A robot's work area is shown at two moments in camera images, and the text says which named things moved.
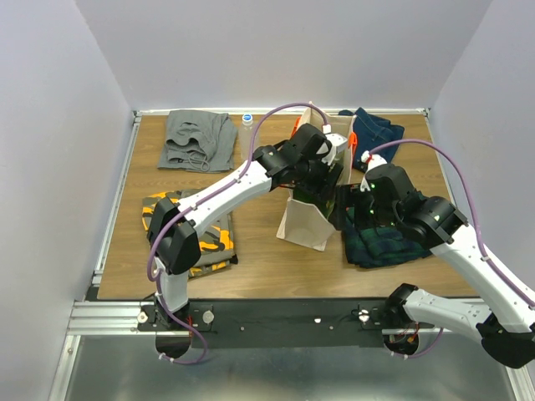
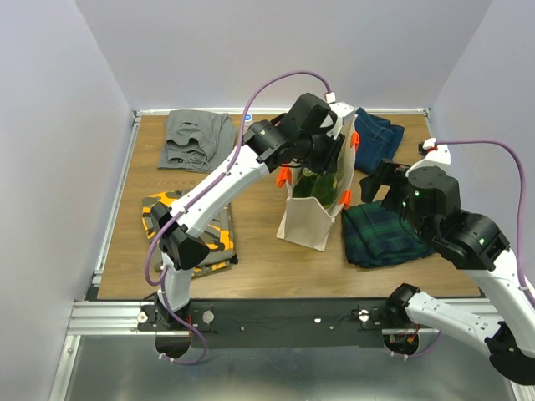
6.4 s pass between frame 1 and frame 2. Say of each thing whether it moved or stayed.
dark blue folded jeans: stayed
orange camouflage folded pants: stayed
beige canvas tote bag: stayed
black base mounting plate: stayed
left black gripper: moved
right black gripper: moved
